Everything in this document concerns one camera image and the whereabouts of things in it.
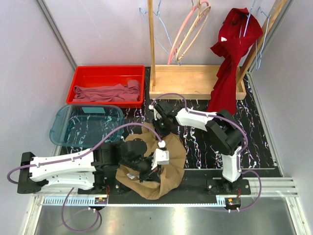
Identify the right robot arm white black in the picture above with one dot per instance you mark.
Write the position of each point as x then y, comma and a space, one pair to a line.
225, 135

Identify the wooden rack base tray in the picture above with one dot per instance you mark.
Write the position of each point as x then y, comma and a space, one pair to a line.
191, 81

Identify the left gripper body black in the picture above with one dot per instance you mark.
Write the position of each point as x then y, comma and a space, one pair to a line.
143, 165

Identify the teal transparent plastic tub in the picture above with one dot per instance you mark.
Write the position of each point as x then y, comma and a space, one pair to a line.
84, 125

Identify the black marble pattern mat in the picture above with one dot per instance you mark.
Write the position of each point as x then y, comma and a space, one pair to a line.
201, 155

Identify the left wooden rack post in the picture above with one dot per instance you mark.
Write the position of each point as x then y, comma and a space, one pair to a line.
152, 42

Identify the tan brown garment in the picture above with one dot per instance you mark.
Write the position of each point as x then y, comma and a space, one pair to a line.
171, 174

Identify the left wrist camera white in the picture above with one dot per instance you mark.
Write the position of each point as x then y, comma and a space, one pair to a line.
160, 155

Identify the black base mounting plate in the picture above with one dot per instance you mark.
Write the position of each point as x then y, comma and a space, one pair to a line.
199, 186

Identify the red pleated skirt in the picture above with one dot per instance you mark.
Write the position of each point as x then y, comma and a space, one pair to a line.
232, 48

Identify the mauve pink garment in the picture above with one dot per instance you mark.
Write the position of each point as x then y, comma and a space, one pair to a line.
116, 93

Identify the light blue wire hanger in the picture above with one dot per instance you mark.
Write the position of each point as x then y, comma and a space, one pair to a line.
248, 18

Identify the pink plastic hanger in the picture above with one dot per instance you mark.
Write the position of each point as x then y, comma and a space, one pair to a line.
181, 34

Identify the right wooden rack post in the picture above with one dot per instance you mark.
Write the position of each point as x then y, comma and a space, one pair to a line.
275, 11

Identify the blue wire hanger far right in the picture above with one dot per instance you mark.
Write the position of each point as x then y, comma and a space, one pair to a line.
259, 46

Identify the beige wooden hanger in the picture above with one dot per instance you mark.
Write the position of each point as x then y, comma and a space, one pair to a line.
193, 36

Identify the red plastic bin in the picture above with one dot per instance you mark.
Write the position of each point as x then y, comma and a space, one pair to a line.
97, 76

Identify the aluminium rail frame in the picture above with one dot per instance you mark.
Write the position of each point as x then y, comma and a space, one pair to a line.
255, 188

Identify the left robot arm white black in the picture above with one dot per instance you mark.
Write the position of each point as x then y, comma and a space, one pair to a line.
91, 171

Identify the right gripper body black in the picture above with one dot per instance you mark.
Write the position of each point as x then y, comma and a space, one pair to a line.
163, 128

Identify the blue wire hanger left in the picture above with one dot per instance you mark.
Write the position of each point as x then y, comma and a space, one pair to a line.
161, 34

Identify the wooden rack post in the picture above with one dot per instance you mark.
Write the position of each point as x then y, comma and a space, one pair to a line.
275, 11
152, 42

